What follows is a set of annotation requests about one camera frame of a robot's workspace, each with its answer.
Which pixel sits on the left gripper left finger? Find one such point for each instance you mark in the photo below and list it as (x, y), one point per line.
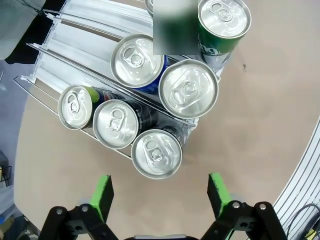
(100, 200)

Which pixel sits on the green soda can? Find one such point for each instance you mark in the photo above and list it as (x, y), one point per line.
(149, 5)
(223, 18)

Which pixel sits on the black Pepsi can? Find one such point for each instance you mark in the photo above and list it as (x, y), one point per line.
(115, 123)
(156, 153)
(75, 107)

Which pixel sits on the person in grey hoodie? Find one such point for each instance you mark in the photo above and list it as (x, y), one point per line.
(15, 25)

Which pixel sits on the ribbed aluminium rail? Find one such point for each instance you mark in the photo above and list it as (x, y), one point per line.
(300, 170)

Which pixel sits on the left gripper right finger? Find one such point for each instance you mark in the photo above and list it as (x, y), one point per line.
(218, 197)

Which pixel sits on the blue Pocari Sweat can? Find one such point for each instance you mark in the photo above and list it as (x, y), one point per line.
(136, 60)
(188, 88)

